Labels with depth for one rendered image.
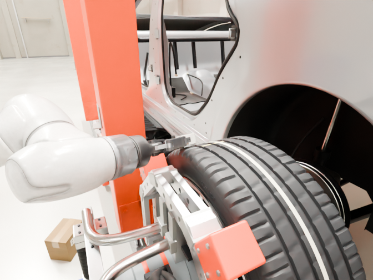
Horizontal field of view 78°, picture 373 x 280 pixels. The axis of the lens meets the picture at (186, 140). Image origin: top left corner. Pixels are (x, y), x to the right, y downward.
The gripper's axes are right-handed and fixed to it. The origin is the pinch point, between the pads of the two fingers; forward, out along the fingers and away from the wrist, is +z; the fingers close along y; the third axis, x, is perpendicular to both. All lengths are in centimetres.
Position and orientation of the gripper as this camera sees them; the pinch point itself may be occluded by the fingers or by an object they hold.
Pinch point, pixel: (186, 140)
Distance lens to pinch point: 66.4
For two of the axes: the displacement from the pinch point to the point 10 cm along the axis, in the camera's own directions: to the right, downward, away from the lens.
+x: -1.8, -9.8, -0.4
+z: 6.4, -1.5, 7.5
